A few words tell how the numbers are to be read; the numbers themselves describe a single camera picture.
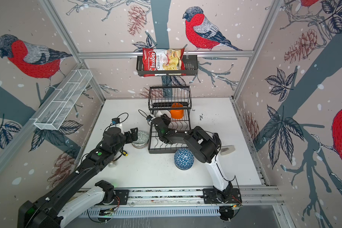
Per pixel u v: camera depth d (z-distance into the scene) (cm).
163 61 88
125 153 87
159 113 97
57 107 74
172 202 73
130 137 71
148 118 86
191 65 95
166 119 87
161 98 122
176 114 103
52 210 40
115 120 69
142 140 90
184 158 83
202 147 54
